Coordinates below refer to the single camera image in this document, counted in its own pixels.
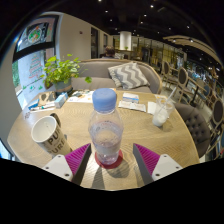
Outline white printed mug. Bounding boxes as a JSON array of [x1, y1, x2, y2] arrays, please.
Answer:
[[30, 112, 73, 157]]

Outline grey white chevron cushion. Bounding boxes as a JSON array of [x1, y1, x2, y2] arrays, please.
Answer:
[[107, 61, 150, 90]]

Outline group of wooden-framed chairs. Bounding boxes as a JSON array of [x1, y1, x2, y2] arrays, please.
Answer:
[[159, 59, 224, 158]]

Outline blue white packet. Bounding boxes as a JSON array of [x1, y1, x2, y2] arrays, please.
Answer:
[[122, 92, 140, 104]]

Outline grey tufted chair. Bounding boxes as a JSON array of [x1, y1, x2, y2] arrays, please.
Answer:
[[174, 102, 212, 159]]

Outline brown heart-cut cardboard stand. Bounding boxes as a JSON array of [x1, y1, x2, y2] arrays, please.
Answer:
[[38, 90, 58, 107]]

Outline clear blue-capped water bottle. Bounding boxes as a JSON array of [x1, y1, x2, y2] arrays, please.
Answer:
[[87, 87, 125, 166]]

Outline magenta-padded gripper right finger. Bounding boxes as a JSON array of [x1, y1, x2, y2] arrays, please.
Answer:
[[131, 143, 184, 186]]

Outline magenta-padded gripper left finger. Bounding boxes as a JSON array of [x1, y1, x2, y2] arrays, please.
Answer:
[[41, 142, 92, 186]]

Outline window with painted decorations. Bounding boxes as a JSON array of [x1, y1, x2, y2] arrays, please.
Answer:
[[11, 14, 61, 101]]

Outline flat round red coaster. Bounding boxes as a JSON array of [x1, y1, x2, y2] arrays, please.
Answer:
[[94, 149, 124, 170]]

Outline grey curved sofa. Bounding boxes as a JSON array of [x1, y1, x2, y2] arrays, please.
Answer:
[[68, 58, 163, 95]]

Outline person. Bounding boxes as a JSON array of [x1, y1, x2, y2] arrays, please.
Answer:
[[101, 45, 117, 60]]

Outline blue white card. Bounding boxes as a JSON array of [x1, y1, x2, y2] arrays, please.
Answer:
[[27, 98, 40, 111]]

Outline plain glass window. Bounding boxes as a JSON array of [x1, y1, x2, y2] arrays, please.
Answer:
[[0, 138, 14, 161]]

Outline light blue small box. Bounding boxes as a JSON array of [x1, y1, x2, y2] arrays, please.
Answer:
[[53, 92, 69, 109]]

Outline clear plastic cup with straw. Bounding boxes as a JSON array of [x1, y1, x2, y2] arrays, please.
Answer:
[[151, 87, 178, 128]]

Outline white napkin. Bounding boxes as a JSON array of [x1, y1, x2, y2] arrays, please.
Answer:
[[146, 100, 158, 116]]

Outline group of ceiling spotlights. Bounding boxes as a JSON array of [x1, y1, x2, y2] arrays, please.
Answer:
[[96, 0, 196, 44]]

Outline green potted plant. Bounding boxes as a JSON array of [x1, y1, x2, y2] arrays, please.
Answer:
[[39, 53, 93, 96]]

